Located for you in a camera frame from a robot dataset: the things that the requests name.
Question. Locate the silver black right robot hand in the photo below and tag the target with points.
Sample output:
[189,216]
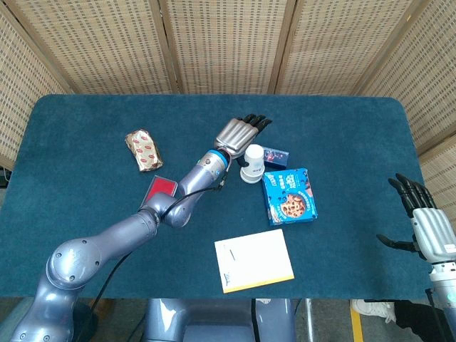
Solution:
[432,231]

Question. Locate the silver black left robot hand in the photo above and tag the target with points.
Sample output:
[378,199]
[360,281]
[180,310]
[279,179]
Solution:
[235,137]

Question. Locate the white cup blue Chinese print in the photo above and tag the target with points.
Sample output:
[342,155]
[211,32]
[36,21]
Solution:
[254,158]

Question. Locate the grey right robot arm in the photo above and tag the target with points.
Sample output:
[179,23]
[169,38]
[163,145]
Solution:
[445,288]

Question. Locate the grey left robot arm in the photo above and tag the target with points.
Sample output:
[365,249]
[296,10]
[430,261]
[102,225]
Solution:
[117,231]

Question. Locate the white cup blue flower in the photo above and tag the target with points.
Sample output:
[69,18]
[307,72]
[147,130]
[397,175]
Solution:
[251,181]

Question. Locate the dark blue small box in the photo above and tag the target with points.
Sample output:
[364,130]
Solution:
[278,156]

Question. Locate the blue cookie box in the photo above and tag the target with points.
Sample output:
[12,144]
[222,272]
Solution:
[290,199]

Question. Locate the black trouser leg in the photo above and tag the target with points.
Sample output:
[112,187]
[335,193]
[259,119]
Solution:
[417,317]

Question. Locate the red ink pad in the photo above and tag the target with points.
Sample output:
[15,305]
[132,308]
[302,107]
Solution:
[162,185]

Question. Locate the gold red snack packet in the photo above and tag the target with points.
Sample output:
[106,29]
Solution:
[144,151]

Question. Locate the woven wooden folding screen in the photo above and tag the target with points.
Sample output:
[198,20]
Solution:
[228,42]

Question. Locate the white shoe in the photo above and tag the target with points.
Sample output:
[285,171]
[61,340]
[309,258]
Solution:
[370,308]

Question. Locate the teal table cloth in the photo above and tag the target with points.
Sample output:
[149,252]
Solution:
[338,142]

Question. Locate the metal table leg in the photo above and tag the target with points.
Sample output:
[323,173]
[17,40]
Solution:
[310,320]

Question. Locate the grey robot torso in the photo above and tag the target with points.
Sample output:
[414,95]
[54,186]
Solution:
[213,320]

